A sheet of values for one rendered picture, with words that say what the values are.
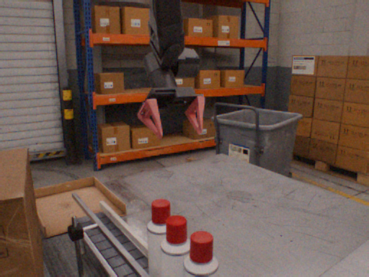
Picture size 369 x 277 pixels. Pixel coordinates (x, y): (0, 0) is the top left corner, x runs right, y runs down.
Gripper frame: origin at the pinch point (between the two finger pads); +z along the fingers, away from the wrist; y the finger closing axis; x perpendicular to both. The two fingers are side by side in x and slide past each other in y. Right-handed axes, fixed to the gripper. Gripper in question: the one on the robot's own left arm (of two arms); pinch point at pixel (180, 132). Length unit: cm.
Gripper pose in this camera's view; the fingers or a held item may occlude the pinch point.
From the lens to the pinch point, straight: 65.1
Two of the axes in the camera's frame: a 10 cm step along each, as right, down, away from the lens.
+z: 3.1, 8.9, -3.3
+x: -4.0, 4.4, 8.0
